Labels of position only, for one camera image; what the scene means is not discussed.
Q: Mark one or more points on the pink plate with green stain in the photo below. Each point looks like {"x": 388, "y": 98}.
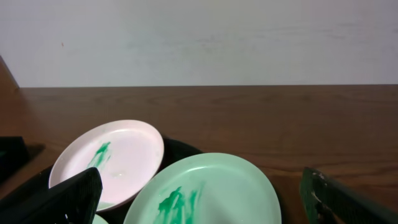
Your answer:
{"x": 127, "y": 153}

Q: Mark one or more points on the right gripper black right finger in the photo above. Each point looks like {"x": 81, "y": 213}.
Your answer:
{"x": 327, "y": 201}

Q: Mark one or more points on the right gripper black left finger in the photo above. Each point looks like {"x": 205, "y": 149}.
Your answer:
{"x": 74, "y": 200}

